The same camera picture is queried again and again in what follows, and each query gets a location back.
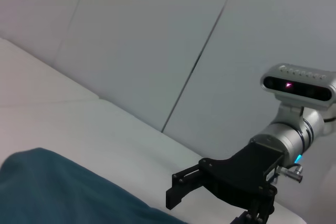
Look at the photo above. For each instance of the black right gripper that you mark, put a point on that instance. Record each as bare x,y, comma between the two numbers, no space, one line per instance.
241,176

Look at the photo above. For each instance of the teal T-shirt with FREE print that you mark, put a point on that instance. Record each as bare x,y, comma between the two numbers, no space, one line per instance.
65,190

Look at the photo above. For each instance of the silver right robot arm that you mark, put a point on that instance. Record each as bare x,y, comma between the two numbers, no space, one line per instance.
294,137

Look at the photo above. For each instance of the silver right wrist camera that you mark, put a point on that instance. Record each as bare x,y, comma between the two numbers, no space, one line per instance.
299,87

